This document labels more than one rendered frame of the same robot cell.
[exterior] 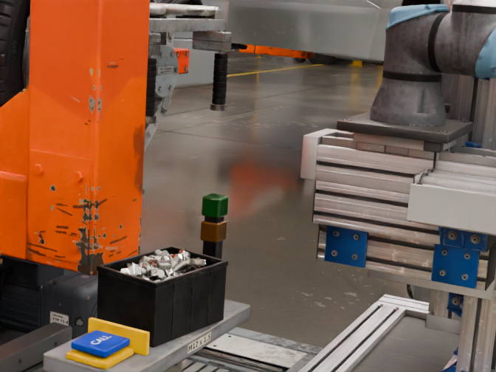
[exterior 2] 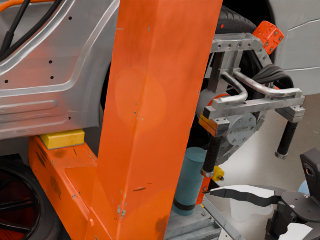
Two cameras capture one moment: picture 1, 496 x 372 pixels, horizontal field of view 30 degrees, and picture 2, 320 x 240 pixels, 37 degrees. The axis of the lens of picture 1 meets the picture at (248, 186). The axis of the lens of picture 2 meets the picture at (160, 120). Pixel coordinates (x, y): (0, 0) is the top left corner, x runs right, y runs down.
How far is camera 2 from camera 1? 1.03 m
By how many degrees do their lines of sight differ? 30
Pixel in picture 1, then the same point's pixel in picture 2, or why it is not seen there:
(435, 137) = not seen: outside the picture
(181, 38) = (298, 68)
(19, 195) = (84, 225)
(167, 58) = (245, 122)
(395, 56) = not seen: outside the picture
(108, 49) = (136, 181)
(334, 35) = not seen: outside the picture
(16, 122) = (92, 181)
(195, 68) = (305, 85)
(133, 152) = (154, 232)
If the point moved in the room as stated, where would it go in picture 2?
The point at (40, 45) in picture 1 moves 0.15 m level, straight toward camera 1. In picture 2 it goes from (102, 153) to (75, 184)
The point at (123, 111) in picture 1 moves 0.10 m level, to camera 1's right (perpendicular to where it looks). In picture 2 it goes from (147, 212) to (180, 230)
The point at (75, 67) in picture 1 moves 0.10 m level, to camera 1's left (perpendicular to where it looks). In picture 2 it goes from (115, 182) to (84, 164)
